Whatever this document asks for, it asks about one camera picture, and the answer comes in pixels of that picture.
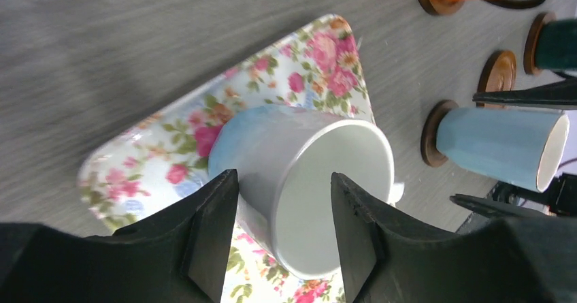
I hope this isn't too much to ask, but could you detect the matte brown wooden coaster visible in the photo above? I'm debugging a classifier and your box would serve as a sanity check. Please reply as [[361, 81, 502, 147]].
[[477, 50, 517, 94]]

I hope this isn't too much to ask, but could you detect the floral serving tray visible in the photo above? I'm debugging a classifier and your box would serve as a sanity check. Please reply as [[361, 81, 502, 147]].
[[76, 14, 376, 303]]

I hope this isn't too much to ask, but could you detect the light blue white mug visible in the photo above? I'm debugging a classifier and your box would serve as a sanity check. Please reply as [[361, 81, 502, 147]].
[[436, 108, 570, 193]]

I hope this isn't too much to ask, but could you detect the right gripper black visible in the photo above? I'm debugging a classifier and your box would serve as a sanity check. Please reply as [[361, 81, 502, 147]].
[[450, 78, 576, 234]]

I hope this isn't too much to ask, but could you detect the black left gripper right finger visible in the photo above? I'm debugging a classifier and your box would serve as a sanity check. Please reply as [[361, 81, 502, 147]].
[[331, 173, 576, 302]]

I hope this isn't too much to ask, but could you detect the small orange-brown coaster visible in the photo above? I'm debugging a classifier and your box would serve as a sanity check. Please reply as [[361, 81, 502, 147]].
[[523, 12, 557, 76]]

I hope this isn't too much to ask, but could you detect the dark walnut small coaster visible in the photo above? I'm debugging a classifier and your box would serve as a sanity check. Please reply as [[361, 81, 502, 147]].
[[420, 99, 459, 168]]

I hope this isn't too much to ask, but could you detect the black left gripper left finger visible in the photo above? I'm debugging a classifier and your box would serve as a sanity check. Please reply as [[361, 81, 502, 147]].
[[1, 170, 239, 302]]

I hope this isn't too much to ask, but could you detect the dark green mug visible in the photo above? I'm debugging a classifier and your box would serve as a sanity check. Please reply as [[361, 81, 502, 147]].
[[534, 18, 576, 79]]

